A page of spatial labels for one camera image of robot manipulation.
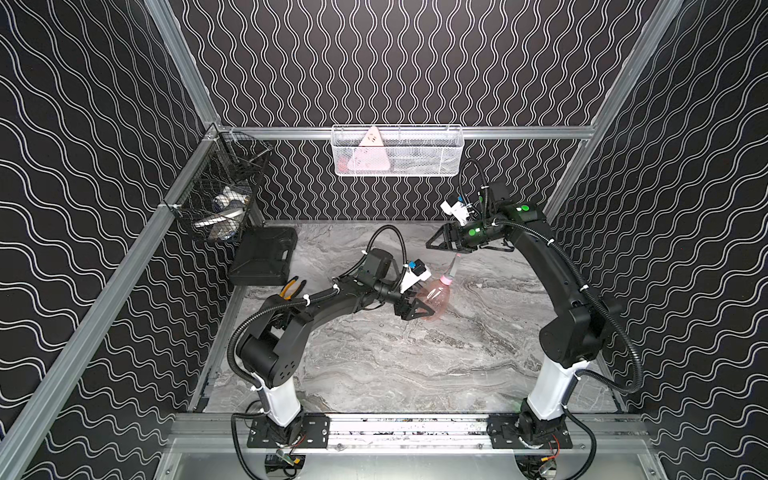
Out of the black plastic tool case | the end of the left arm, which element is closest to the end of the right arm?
the end of the left arm

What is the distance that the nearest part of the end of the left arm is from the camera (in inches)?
28.7

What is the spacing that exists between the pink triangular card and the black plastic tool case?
0.39 m

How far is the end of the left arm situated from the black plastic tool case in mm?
412

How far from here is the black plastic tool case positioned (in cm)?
101

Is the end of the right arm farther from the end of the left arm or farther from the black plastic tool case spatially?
the black plastic tool case

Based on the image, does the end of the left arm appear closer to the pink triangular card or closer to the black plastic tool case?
the pink triangular card

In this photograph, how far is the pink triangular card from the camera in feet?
2.94

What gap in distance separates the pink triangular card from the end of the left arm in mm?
297
